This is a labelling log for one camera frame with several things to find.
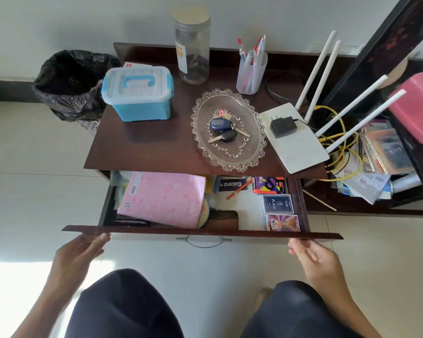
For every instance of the red pencil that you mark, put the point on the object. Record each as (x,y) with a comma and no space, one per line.
(238,190)

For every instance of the black power adapter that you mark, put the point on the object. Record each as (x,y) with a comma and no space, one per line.
(282,127)

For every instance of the person's foot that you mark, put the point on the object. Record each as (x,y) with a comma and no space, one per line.
(263,297)

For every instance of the black framed panel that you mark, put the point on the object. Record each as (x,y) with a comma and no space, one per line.
(384,45)

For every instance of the person's right forearm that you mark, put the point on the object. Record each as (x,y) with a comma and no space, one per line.
(349,309)

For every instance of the person's left hand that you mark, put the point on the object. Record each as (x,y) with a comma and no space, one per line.
(74,260)

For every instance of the dark wooden drawer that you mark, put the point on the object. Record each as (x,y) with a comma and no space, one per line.
(197,231)

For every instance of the white paper roll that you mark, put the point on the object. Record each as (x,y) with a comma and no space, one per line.
(407,182)

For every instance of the black booklet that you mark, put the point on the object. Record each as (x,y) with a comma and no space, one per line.
(232,184)

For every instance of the red and purple card box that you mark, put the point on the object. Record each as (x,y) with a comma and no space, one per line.
(282,222)

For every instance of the oval glass dish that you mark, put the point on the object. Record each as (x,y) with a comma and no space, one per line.
(204,151)

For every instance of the thin wooden stick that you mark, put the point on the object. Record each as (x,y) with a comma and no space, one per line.
(319,200)

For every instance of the blue car key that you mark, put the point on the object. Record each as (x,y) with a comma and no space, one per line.
(220,124)

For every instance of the stack of papers in drawer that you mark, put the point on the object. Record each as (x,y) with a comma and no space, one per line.
(121,186)

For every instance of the dark wooden nightstand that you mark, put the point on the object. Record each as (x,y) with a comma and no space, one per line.
(151,144)

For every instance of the yellow round tin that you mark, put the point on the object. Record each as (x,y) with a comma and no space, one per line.
(204,212)

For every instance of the low dark wooden shelf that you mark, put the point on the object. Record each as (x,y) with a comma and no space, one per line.
(356,207)

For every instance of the red key tag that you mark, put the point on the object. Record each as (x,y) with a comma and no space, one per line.
(222,113)

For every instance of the bunch of pens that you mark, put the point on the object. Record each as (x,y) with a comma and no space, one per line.
(253,51)

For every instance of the white woven waste bin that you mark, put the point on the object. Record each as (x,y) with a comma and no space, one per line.
(90,127)

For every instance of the clear plastic jar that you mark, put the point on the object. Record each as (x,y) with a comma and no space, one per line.
(192,49)

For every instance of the translucent pen holder cup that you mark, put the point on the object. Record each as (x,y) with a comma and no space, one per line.
(251,79)

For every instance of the pink plastic box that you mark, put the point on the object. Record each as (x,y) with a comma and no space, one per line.
(417,105)

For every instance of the flat white box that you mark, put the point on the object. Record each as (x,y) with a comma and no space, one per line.
(135,65)

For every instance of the person's left leg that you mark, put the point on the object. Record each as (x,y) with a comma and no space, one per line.
(123,306)

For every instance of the pink tissue packet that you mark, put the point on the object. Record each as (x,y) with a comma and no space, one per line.
(162,198)

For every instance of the pile of magazines and papers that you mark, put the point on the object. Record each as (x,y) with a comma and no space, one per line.
(380,154)

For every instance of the person's right hand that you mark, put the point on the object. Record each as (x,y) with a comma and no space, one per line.
(319,265)

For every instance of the colourful card box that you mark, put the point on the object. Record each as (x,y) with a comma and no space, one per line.
(269,185)

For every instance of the black car key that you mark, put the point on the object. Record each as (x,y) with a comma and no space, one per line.
(228,136)

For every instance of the blue card box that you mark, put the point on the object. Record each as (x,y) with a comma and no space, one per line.
(277,204)

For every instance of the white router with antennas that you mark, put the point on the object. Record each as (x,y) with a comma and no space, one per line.
(299,151)

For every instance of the blue storage box white lid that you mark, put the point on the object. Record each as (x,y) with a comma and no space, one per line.
(137,102)

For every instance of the person's left fingers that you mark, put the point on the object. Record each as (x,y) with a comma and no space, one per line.
(99,240)

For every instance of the person's right thumb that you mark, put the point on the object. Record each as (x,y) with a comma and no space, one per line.
(295,250)

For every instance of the person's right leg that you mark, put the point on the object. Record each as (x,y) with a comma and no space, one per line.
(296,313)

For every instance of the person's leg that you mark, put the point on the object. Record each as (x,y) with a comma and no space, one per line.
(296,313)
(123,306)

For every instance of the person's left forearm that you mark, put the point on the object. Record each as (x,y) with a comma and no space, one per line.
(38,313)

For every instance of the black bin bag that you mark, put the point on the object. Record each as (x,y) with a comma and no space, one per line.
(68,84)

